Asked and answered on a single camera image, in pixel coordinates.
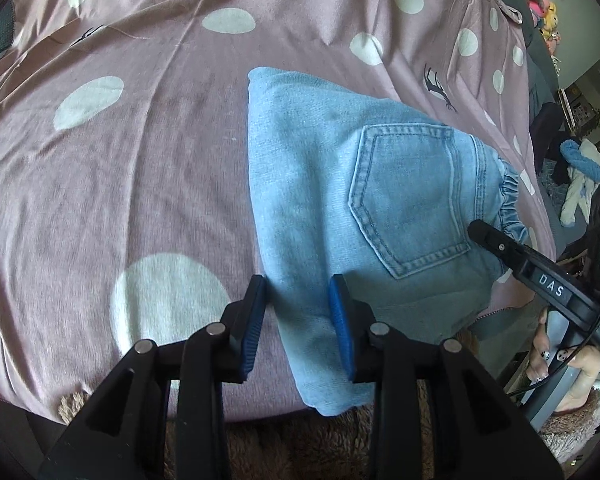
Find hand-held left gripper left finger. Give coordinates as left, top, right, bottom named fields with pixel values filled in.
left=40, top=275, right=268, bottom=480

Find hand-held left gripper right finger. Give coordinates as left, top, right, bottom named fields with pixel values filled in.
left=328, top=273, right=564, bottom=480

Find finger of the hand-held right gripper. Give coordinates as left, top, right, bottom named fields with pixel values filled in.
left=467, top=218, right=536, bottom=281

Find light blue denim pants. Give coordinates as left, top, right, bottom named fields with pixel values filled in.
left=246, top=66, right=524, bottom=417

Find person's right forearm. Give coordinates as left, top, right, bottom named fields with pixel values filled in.
left=534, top=389, right=600, bottom=462

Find person's right hand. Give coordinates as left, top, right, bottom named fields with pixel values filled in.
left=527, top=308, right=600, bottom=414

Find blue and white cloth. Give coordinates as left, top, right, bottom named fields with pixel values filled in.
left=559, top=138, right=600, bottom=227

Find dark cloth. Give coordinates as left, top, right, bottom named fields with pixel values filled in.
left=526, top=52, right=572, bottom=173

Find pink polka dot blanket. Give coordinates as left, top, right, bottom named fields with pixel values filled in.
left=0, top=0, right=557, bottom=423

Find pile of stuffed toys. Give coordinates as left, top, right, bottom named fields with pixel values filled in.
left=504, top=0, right=565, bottom=55

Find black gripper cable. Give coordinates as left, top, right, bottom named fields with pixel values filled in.
left=505, top=332, right=598, bottom=397

